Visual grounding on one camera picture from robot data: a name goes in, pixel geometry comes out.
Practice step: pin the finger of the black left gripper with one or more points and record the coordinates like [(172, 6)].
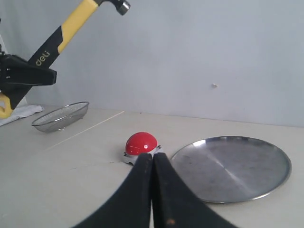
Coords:
[(15, 71)]

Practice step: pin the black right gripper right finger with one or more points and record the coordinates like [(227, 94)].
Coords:
[(175, 205)]

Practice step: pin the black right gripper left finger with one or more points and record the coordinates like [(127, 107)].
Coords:
[(130, 205)]

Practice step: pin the yellow black claw hammer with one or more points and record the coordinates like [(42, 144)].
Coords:
[(49, 51)]

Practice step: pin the red dome push button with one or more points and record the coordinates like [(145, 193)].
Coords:
[(140, 143)]

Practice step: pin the white cloth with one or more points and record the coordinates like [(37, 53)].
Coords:
[(22, 112)]

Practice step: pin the round stainless steel plate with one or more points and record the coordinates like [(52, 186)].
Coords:
[(232, 169)]

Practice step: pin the metal mesh basket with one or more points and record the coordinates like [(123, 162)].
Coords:
[(61, 118)]

